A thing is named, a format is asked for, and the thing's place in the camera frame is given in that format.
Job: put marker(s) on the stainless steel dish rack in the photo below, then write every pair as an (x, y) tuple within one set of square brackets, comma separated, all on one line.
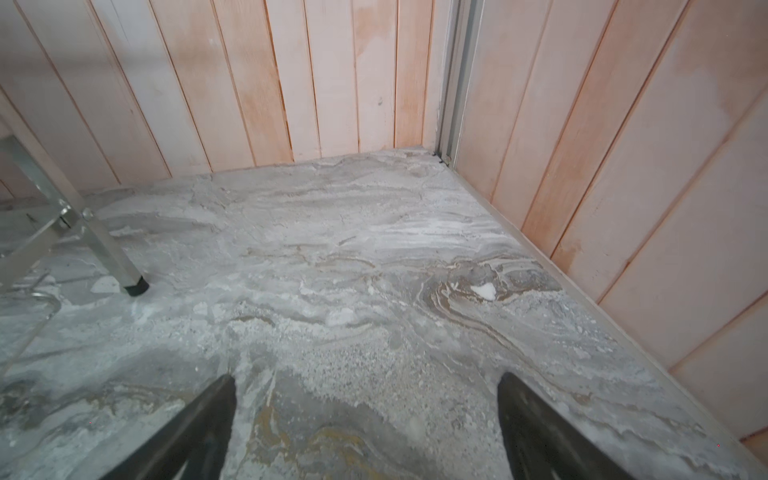
[(71, 213)]

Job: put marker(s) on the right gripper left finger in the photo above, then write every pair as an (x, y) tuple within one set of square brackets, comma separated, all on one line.
[(193, 444)]

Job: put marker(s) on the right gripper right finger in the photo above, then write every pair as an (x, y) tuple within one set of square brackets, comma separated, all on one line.
[(541, 444)]

